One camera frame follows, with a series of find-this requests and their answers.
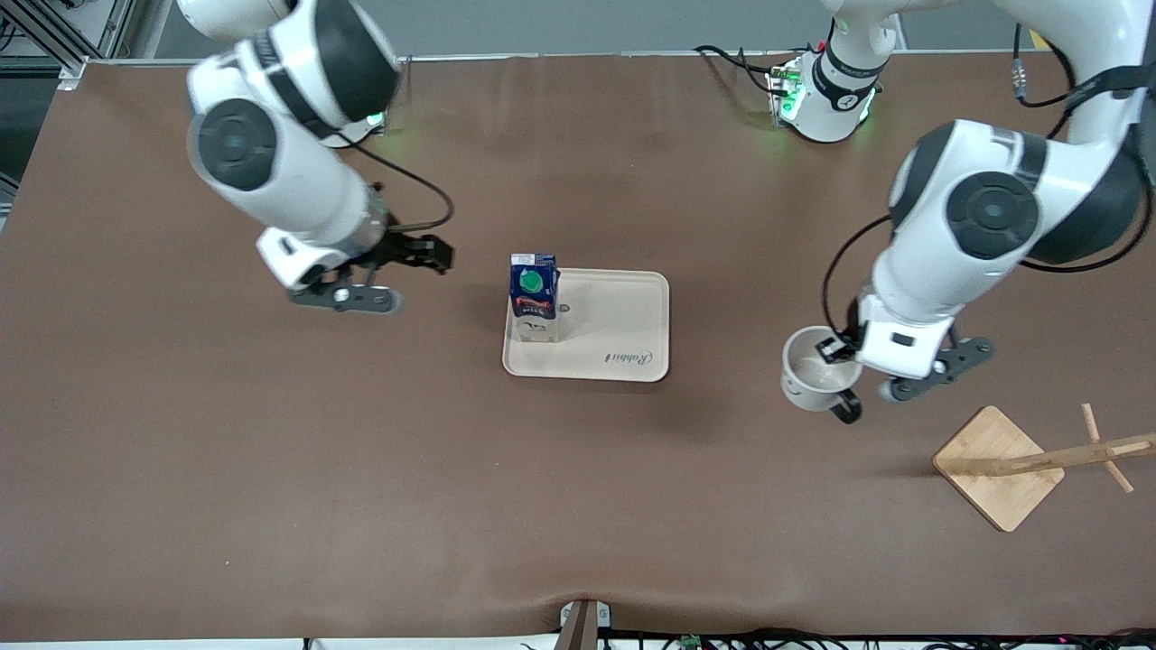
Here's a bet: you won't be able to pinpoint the white smiley cup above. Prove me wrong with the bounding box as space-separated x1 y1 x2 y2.
781 326 863 425

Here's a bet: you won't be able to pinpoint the brown table cover mat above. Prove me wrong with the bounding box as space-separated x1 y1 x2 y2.
0 52 1156 644

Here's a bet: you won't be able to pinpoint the blue milk carton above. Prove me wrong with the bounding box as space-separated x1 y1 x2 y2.
508 253 561 345

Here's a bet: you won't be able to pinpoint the aluminium frame with struts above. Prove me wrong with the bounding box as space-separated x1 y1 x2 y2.
0 0 136 87

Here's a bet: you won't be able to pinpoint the cream rabbit print tray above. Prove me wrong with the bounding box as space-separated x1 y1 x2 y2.
502 267 671 383

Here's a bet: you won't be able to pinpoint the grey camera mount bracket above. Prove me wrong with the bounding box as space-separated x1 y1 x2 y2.
559 599 611 650

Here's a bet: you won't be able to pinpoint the black left base cables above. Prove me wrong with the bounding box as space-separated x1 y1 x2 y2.
694 43 787 96

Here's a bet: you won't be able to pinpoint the wooden cup stand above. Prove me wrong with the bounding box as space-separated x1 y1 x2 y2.
932 403 1156 533

